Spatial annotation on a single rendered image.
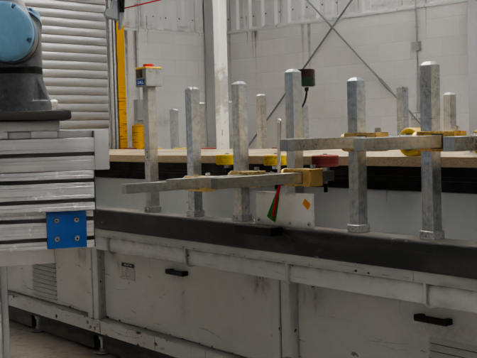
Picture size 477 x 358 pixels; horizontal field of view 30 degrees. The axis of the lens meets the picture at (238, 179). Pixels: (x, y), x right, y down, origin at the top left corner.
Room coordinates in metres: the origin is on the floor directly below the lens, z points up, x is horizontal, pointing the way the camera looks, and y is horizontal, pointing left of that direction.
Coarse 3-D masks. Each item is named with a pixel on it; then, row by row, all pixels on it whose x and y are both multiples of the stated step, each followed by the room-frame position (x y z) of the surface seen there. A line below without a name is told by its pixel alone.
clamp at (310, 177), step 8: (288, 168) 2.60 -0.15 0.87; (296, 168) 2.58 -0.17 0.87; (304, 168) 2.57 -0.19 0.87; (320, 168) 2.55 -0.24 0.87; (304, 176) 2.54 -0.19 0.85; (312, 176) 2.53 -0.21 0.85; (320, 176) 2.55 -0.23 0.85; (288, 184) 2.59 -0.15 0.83; (296, 184) 2.57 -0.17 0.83; (304, 184) 2.54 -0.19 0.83; (312, 184) 2.53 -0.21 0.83; (320, 184) 2.55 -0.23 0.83
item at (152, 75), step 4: (136, 68) 3.19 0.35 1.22; (140, 68) 3.18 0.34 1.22; (144, 68) 3.16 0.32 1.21; (148, 68) 3.16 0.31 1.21; (152, 68) 3.17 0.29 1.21; (156, 68) 3.18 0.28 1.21; (160, 68) 3.19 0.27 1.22; (144, 72) 3.15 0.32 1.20; (148, 72) 3.16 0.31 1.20; (152, 72) 3.17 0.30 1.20; (156, 72) 3.18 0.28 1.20; (160, 72) 3.19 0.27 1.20; (144, 76) 3.16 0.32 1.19; (148, 76) 3.16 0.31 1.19; (152, 76) 3.17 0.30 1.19; (156, 76) 3.18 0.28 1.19; (160, 76) 3.19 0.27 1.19; (148, 80) 3.16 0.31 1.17; (152, 80) 3.17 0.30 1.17; (156, 80) 3.18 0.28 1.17; (160, 80) 3.19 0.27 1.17; (148, 84) 3.16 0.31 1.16; (152, 84) 3.16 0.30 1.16; (156, 84) 3.18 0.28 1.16; (160, 84) 3.19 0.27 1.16
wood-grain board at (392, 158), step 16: (112, 160) 3.70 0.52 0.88; (128, 160) 3.60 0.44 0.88; (144, 160) 3.51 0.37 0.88; (160, 160) 3.42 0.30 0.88; (176, 160) 3.34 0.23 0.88; (208, 160) 3.19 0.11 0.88; (256, 160) 2.98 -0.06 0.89; (304, 160) 2.80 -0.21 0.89; (368, 160) 2.58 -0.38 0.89; (384, 160) 2.54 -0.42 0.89; (400, 160) 2.49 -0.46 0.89; (416, 160) 2.45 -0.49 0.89; (448, 160) 2.36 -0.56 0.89; (464, 160) 2.32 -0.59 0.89
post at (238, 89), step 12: (240, 84) 2.78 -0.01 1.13; (240, 96) 2.78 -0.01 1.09; (240, 108) 2.78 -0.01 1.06; (240, 120) 2.78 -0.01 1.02; (240, 132) 2.78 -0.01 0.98; (240, 144) 2.78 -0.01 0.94; (240, 156) 2.78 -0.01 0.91; (240, 168) 2.78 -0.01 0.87; (240, 192) 2.78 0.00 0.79; (240, 204) 2.78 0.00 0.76
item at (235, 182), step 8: (232, 176) 2.43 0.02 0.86; (240, 176) 2.41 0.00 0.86; (248, 176) 2.42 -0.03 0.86; (256, 176) 2.44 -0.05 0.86; (264, 176) 2.46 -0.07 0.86; (272, 176) 2.48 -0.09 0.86; (280, 176) 2.50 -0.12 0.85; (288, 176) 2.52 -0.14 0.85; (296, 176) 2.53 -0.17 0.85; (328, 176) 2.61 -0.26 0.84; (216, 184) 2.36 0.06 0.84; (224, 184) 2.37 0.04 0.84; (232, 184) 2.39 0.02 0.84; (240, 184) 2.40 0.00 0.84; (248, 184) 2.42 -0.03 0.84; (256, 184) 2.44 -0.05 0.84; (264, 184) 2.46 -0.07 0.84; (272, 184) 2.48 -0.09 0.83; (280, 184) 2.50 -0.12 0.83
